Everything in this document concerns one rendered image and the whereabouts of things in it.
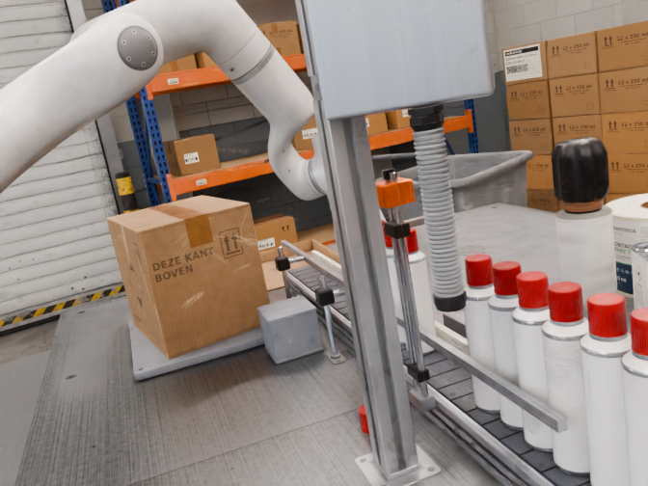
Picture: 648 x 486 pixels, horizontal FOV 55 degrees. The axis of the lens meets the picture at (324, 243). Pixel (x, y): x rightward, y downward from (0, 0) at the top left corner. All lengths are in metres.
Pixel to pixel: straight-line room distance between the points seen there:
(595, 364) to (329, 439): 0.44
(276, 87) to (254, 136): 4.43
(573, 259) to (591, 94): 3.28
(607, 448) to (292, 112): 0.69
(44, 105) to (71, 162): 4.09
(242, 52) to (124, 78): 0.22
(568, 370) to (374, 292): 0.23
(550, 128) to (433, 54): 3.88
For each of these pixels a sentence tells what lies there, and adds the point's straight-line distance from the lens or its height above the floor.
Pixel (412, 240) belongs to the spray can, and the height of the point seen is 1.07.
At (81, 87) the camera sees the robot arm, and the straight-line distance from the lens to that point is 0.91.
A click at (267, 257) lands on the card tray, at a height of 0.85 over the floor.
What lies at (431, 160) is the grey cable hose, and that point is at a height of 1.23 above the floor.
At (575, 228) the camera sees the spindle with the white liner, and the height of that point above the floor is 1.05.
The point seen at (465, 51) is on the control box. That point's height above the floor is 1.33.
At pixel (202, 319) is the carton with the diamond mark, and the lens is 1.31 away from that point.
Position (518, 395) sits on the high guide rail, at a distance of 0.73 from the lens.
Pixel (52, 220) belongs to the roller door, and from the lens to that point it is 5.02.
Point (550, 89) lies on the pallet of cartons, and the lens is 4.47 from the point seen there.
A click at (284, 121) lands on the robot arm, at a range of 1.08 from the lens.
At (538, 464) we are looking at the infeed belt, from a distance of 0.77.
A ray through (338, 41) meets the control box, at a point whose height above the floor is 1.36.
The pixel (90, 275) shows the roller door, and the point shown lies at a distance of 5.11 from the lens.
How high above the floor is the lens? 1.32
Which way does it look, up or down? 14 degrees down
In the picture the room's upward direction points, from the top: 10 degrees counter-clockwise
